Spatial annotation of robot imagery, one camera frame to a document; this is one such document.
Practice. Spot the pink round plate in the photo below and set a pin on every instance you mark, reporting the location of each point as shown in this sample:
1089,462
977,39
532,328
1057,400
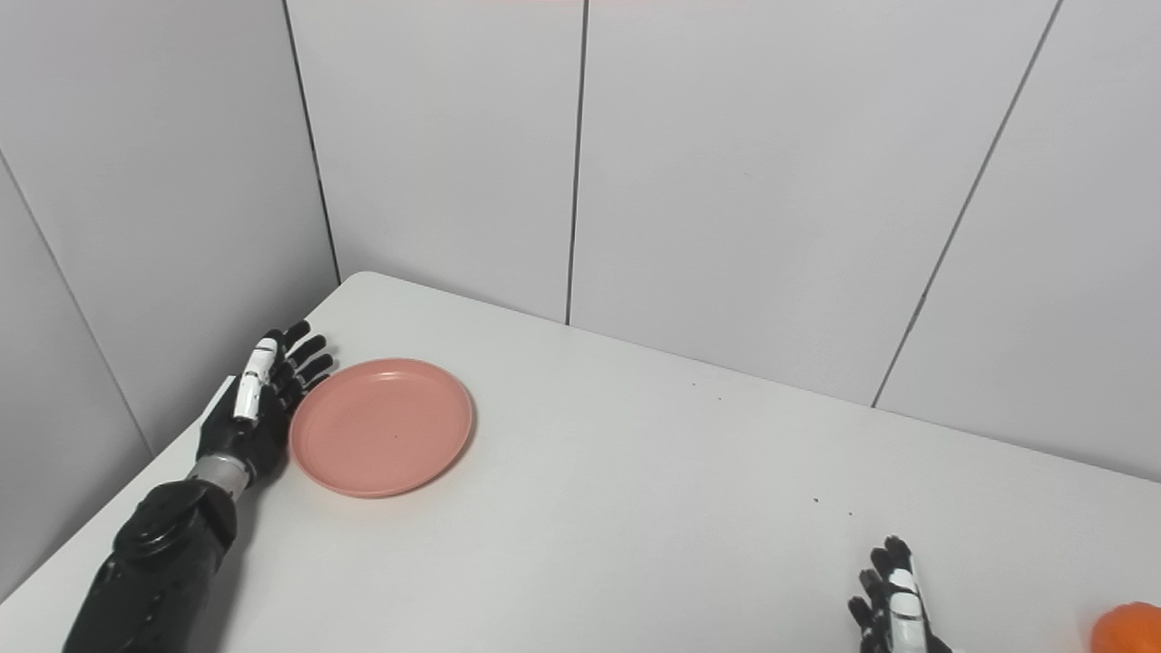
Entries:
381,428

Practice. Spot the orange mandarin fruit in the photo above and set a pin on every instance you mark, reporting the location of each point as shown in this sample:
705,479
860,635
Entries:
1129,630

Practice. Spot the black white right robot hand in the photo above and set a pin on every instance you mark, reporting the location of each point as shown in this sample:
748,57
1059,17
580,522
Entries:
898,626

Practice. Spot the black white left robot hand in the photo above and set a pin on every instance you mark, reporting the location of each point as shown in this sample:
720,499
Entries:
240,435

